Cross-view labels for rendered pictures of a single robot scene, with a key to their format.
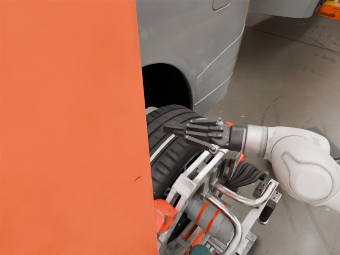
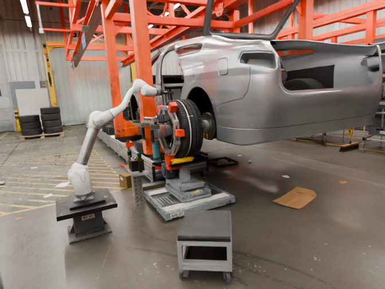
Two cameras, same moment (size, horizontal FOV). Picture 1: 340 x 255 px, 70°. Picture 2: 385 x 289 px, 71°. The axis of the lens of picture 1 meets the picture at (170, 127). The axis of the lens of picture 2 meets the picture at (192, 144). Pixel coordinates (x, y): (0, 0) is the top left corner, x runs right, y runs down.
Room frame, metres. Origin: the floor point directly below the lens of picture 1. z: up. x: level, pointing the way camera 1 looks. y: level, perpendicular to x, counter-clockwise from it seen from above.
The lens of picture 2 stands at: (1.95, -2.77, 1.22)
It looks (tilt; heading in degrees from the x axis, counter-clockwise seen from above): 10 degrees down; 113
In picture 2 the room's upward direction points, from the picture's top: 3 degrees counter-clockwise
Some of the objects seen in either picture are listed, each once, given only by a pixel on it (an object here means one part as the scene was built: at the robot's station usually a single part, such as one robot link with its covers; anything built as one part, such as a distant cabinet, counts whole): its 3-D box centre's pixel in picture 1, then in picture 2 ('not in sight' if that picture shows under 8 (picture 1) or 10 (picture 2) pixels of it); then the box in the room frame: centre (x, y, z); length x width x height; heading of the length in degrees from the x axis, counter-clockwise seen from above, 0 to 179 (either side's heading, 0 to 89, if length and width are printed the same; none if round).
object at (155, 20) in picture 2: not in sight; (178, 28); (-0.45, 2.42, 2.55); 2.58 x 0.12 x 0.40; 49
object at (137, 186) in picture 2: not in sight; (137, 187); (0.17, -0.32, 0.21); 0.10 x 0.10 x 0.42; 49
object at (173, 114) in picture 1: (167, 180); (181, 128); (0.62, 0.01, 0.85); 0.66 x 0.24 x 0.66; 139
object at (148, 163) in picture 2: not in sight; (132, 154); (-0.81, 0.97, 0.28); 2.47 x 0.09 x 0.22; 139
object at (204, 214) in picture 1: (212, 213); (161, 131); (0.46, -0.17, 0.85); 0.21 x 0.14 x 0.14; 49
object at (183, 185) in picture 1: (197, 203); (167, 130); (0.51, -0.12, 0.85); 0.54 x 0.07 x 0.54; 139
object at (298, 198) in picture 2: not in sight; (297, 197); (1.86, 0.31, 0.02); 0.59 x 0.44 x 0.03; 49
